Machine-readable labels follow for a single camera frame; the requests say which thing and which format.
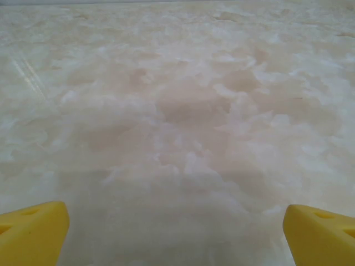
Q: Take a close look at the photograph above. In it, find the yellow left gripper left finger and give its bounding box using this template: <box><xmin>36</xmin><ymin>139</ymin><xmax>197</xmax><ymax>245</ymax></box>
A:
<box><xmin>0</xmin><ymin>201</ymin><xmax>70</xmax><ymax>266</ymax></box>

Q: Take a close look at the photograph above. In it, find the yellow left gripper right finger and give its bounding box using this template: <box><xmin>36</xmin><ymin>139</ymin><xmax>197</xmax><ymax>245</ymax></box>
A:
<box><xmin>282</xmin><ymin>204</ymin><xmax>355</xmax><ymax>266</ymax></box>

